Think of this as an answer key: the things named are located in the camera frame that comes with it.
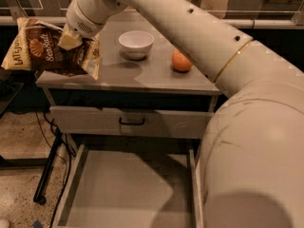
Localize orange fruit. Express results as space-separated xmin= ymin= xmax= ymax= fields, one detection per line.
xmin=171 ymin=49 xmax=193 ymax=72

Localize black cables at left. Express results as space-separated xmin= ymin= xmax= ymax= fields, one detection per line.
xmin=34 ymin=111 xmax=77 ymax=225

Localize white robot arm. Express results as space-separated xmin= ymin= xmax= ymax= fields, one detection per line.
xmin=66 ymin=0 xmax=304 ymax=228

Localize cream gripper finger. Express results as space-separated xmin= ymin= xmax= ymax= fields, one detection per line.
xmin=58 ymin=24 xmax=83 ymax=50

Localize closed top grey drawer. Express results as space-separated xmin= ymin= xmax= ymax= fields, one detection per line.
xmin=50 ymin=105 xmax=213 ymax=139

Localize grey metal drawer cabinet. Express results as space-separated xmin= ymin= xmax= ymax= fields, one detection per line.
xmin=35 ymin=9 xmax=222 ymax=228

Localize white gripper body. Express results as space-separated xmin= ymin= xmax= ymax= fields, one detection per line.
xmin=66 ymin=0 xmax=126 ymax=38

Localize open middle grey drawer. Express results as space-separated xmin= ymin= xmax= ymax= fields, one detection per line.
xmin=48 ymin=144 xmax=203 ymax=228

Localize black table leg frame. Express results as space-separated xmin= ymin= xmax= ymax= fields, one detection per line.
xmin=0 ymin=129 xmax=62 ymax=205

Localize brown chip bag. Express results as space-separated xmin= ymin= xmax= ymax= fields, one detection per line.
xmin=1 ymin=17 xmax=100 ymax=80

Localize white ceramic bowl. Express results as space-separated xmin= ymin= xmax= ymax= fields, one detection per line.
xmin=119 ymin=30 xmax=154 ymax=60

